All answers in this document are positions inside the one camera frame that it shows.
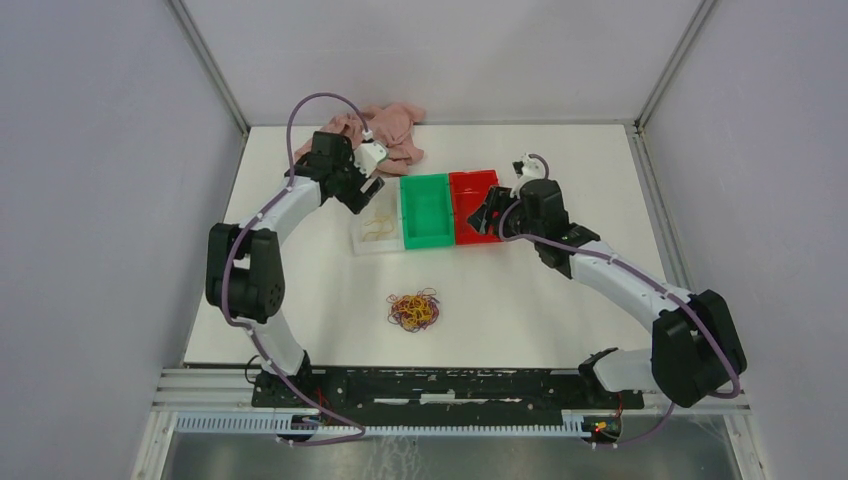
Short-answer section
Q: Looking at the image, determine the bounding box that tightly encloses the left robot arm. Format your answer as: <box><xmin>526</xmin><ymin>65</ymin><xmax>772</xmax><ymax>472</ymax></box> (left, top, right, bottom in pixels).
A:
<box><xmin>205</xmin><ymin>131</ymin><xmax>388</xmax><ymax>407</ymax></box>

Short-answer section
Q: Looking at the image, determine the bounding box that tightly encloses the aluminium frame rail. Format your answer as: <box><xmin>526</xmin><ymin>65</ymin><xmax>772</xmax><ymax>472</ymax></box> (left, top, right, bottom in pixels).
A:
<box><xmin>150</xmin><ymin>367</ymin><xmax>751</xmax><ymax>415</ymax></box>

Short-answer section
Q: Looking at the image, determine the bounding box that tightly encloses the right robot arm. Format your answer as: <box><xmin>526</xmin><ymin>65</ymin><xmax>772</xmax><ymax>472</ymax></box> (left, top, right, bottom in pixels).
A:
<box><xmin>467</xmin><ymin>179</ymin><xmax>747</xmax><ymax>408</ymax></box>

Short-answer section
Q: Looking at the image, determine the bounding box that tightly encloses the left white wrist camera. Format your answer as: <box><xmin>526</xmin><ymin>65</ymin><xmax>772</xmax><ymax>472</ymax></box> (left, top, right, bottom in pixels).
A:
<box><xmin>353</xmin><ymin>129</ymin><xmax>389</xmax><ymax>177</ymax></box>

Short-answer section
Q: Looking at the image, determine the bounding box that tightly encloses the yellow wires bundle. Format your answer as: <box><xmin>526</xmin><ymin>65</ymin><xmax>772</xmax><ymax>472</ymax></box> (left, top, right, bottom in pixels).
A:
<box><xmin>360</xmin><ymin>210</ymin><xmax>397</xmax><ymax>242</ymax></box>

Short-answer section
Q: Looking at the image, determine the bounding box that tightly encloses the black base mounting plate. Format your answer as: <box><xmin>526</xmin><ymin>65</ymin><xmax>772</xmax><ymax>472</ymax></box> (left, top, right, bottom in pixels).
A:
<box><xmin>251</xmin><ymin>366</ymin><xmax>644</xmax><ymax>427</ymax></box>

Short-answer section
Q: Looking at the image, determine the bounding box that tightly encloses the pink crumpled garment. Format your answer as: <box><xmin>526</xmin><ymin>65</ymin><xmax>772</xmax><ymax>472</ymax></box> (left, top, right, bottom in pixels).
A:
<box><xmin>321</xmin><ymin>102</ymin><xmax>426</xmax><ymax>176</ymax></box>

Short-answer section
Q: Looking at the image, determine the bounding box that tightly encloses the clear plastic bin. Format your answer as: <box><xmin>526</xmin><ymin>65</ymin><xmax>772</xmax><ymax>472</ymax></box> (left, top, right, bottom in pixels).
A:
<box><xmin>350</xmin><ymin>178</ymin><xmax>405</xmax><ymax>255</ymax></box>

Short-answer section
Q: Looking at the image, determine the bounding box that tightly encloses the red plastic bin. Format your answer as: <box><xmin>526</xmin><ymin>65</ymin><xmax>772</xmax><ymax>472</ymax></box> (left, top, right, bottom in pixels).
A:
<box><xmin>448</xmin><ymin>169</ymin><xmax>500</xmax><ymax>245</ymax></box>

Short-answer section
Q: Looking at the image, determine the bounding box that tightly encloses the green plastic bin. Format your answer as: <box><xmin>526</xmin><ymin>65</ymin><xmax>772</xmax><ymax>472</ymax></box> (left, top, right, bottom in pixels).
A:
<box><xmin>400</xmin><ymin>173</ymin><xmax>455</xmax><ymax>250</ymax></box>

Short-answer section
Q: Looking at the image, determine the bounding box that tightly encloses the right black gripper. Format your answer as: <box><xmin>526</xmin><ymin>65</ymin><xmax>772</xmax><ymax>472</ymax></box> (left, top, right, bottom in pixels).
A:
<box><xmin>466</xmin><ymin>184</ymin><xmax>543</xmax><ymax>244</ymax></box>

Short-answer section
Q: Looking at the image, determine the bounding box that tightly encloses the white slotted cable duct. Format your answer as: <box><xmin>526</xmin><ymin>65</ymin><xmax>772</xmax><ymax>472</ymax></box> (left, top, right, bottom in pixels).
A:
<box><xmin>175</xmin><ymin>412</ymin><xmax>590</xmax><ymax>439</ymax></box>

